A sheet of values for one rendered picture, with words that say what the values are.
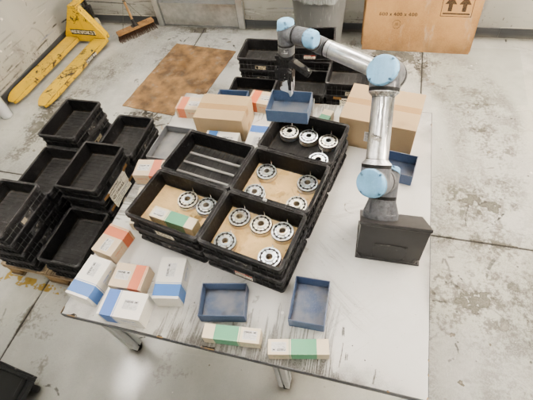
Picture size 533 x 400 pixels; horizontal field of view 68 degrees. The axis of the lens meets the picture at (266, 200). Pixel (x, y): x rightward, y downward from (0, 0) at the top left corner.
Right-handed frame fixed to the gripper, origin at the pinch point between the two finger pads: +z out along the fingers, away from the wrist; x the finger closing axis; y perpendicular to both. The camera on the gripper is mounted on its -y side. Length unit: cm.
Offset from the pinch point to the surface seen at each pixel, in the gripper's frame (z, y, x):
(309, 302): 52, -26, 80
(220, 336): 49, 6, 105
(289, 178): 32.7, -3.5, 25.1
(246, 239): 37, 7, 64
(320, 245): 49, -25, 51
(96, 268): 44, 73, 91
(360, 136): 32.5, -34.1, -14.8
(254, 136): 32.9, 24.5, -5.2
